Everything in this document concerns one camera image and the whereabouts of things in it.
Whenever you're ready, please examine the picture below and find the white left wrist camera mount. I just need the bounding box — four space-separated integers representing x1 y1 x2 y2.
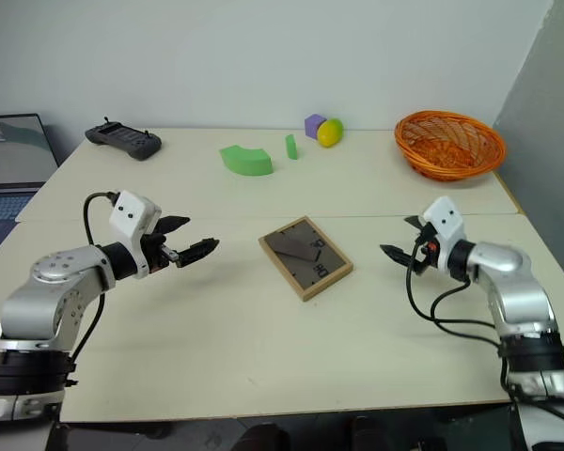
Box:
108 190 164 279

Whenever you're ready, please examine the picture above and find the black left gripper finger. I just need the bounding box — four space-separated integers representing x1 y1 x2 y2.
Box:
155 215 192 237
176 237 221 270

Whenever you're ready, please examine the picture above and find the laptop computer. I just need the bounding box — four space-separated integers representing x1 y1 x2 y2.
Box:
0 112 60 256

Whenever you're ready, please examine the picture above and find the dark rounded shape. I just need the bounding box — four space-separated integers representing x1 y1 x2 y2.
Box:
234 421 293 451

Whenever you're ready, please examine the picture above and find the yellow green toy lemon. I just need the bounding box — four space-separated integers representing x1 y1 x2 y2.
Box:
316 117 346 149

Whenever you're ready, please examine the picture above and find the purple cube block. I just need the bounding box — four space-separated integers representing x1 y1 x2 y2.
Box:
304 113 328 141

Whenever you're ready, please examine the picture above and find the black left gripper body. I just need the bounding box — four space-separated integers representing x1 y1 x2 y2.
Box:
139 232 180 275

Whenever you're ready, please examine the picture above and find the wooden-framed grey board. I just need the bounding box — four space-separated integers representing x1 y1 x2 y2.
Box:
257 215 355 303

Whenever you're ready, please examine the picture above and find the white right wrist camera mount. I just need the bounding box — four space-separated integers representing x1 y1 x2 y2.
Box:
421 195 469 279

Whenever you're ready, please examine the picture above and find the black handheld remote controller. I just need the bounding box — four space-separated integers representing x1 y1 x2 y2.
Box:
84 117 164 163

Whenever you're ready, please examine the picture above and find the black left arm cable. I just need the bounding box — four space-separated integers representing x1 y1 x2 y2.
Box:
70 191 124 373

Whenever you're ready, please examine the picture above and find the orange woven basket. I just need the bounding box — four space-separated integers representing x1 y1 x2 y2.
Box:
394 110 508 183

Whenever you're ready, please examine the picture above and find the green arch foam block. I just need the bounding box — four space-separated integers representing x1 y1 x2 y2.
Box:
218 143 275 179

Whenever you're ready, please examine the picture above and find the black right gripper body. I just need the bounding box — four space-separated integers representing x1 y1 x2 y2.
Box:
409 224 440 278

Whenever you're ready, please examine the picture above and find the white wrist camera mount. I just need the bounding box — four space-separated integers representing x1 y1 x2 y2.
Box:
108 190 164 279
421 195 469 279

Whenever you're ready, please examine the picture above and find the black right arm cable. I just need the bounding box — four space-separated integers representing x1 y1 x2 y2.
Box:
404 233 519 391

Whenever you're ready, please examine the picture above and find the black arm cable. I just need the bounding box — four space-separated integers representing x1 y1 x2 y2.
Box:
404 233 519 391
70 191 124 373

